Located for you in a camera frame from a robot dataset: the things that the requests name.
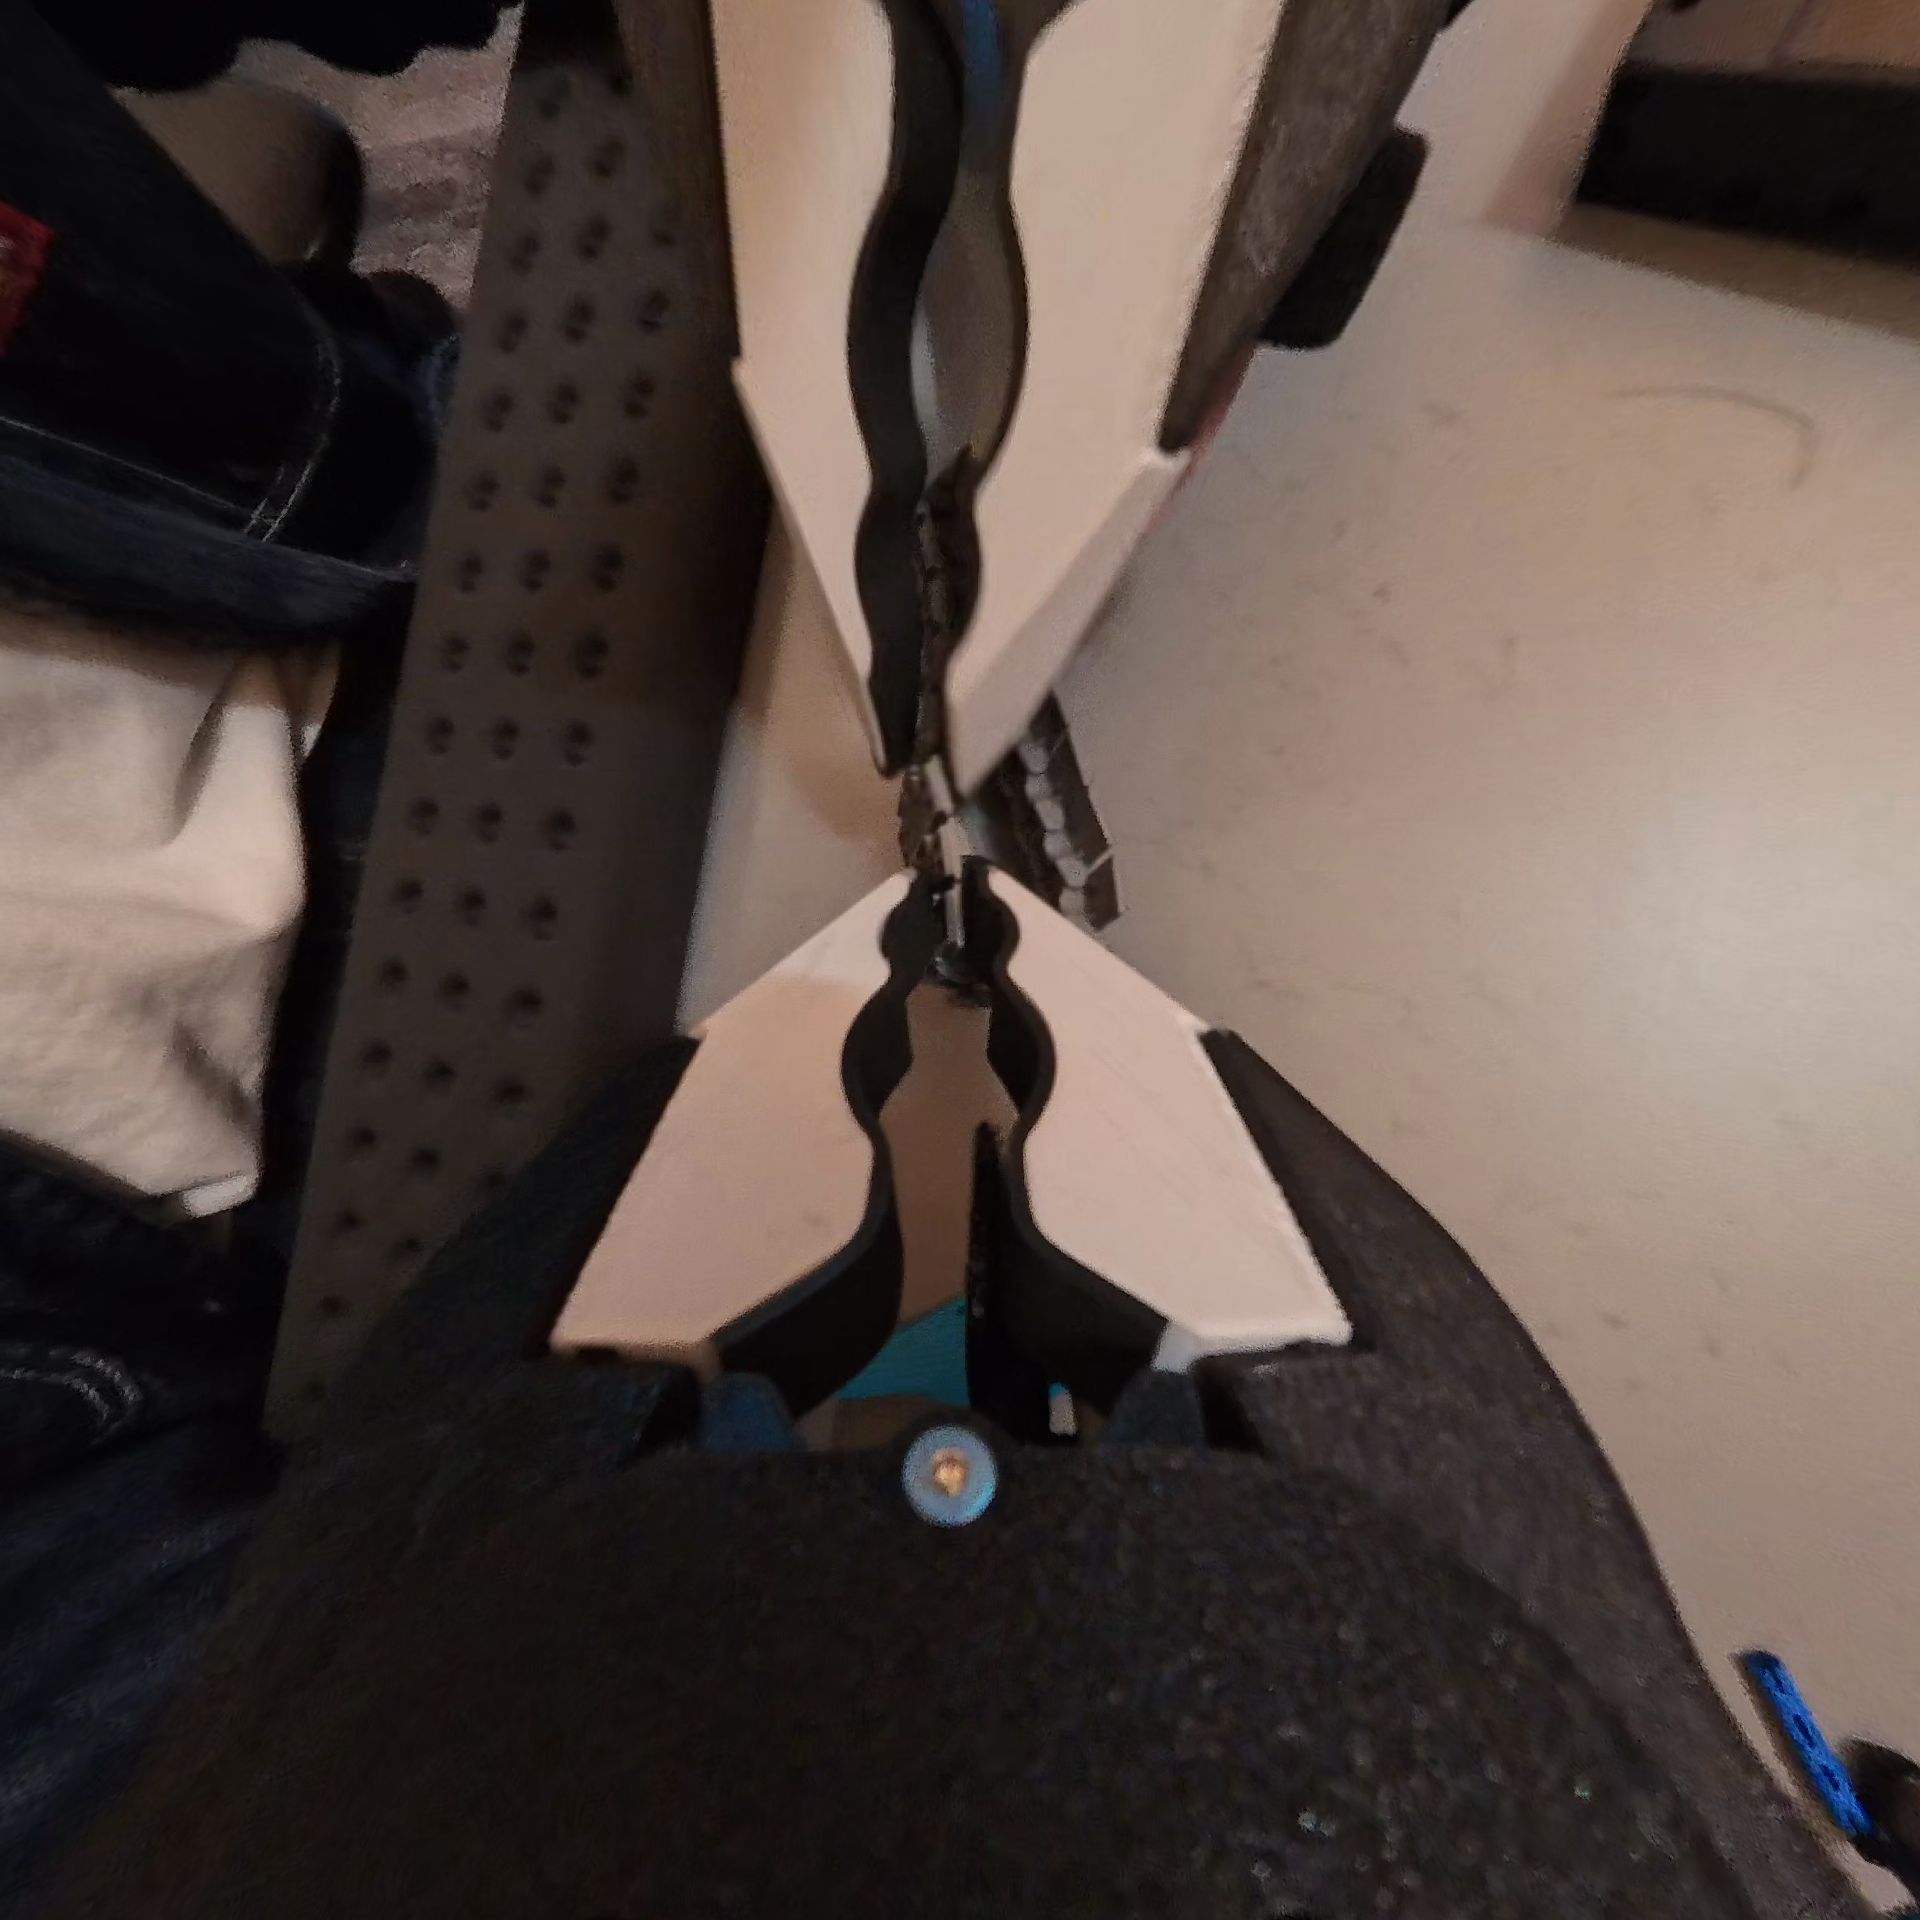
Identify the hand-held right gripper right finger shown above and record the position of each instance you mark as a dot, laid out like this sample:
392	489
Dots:
1184	1184

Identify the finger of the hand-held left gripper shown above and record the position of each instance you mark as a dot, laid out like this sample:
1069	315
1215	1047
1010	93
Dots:
796	224
1109	224

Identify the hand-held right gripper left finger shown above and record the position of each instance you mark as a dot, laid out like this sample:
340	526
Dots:
734	1184

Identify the grey toy track belt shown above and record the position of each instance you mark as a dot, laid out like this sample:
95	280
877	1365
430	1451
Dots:
1051	840

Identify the black motor battery block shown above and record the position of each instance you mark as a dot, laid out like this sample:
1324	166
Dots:
1756	150

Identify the blue brick separator tool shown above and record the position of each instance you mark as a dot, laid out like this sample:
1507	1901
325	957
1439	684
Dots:
916	1358

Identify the black dimpled pad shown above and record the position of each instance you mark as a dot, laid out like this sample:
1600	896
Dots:
524	599

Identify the person's denim jacket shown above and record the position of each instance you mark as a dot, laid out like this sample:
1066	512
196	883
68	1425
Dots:
149	376

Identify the dark blue toy beam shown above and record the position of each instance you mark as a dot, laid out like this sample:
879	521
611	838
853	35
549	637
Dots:
1799	1741

